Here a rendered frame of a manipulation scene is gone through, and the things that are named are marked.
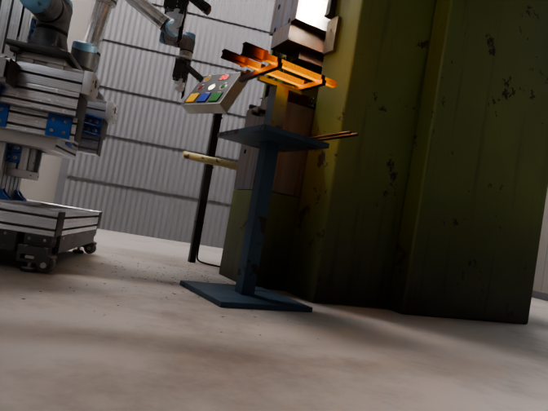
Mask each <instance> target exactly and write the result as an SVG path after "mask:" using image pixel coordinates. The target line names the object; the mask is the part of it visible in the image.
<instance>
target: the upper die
mask: <svg viewBox="0 0 548 411"><path fill-rule="evenodd" d="M324 44H325V36H324V35H322V34H319V33H317V32H314V31H312V30H310V29H306V28H304V27H302V26H300V25H298V24H295V23H292V22H289V23H288V24H287V25H285V26H283V27H282V28H280V29H278V30H277V31H276V32H274V33H273V35H272V44H271V50H273V51H277V52H279V53H281V54H284V55H287V56H290V57H293V52H294V51H295V50H297V49H298V48H303V49H304V50H307V51H310V52H313V53H315V54H318V55H321V56H324V55H322V54H323V49H324Z"/></svg>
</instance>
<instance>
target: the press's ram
mask: <svg viewBox="0 0 548 411"><path fill-rule="evenodd" d="M327 1H328V0H276V1H275V5H274V10H273V15H272V23H271V28H270V33H269V35H270V36H272V35H273V33H274V32H276V31H277V30H278V29H280V28H282V27H283V26H285V25H287V24H288V23H289V22H292V23H295V24H298V25H300V26H302V27H304V28H306V29H310V30H312V31H314V32H317V33H319V34H322V35H324V36H325V35H326V29H327V24H328V21H330V19H328V18H326V17H324V14H325V11H326V6H327Z"/></svg>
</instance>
